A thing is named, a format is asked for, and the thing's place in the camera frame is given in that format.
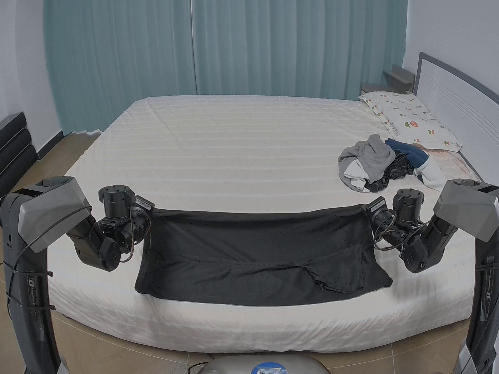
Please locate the white printed pillow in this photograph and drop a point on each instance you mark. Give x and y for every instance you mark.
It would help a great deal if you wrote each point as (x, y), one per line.
(413, 119)

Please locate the black polo shirt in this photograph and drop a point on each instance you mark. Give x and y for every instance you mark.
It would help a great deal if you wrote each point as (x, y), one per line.
(253, 255)

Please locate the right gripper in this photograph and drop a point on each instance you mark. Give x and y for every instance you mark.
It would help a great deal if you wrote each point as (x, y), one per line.
(378, 216)

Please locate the blue-green curtain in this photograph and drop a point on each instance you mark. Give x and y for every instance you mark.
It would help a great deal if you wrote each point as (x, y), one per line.
(296, 33)
(117, 53)

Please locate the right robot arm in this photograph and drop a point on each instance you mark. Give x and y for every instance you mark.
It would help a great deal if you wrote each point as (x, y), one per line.
(483, 286)

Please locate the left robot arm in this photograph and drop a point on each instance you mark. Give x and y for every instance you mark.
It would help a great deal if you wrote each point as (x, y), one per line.
(31, 286)

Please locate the grey bedside table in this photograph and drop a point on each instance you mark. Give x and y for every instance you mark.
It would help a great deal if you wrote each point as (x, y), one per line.
(390, 78)

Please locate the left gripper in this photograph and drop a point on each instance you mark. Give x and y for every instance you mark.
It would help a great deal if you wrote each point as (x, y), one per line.
(141, 216)

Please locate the black chest of drawers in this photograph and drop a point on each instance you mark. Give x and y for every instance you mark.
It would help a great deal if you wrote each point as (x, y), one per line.
(15, 150)

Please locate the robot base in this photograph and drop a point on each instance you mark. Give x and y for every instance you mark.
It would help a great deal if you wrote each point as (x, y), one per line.
(257, 366)

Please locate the pile of clothes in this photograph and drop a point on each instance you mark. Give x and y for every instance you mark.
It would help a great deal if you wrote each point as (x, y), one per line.
(374, 158)

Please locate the bed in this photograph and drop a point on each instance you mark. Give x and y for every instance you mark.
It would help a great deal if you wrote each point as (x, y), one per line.
(218, 150)

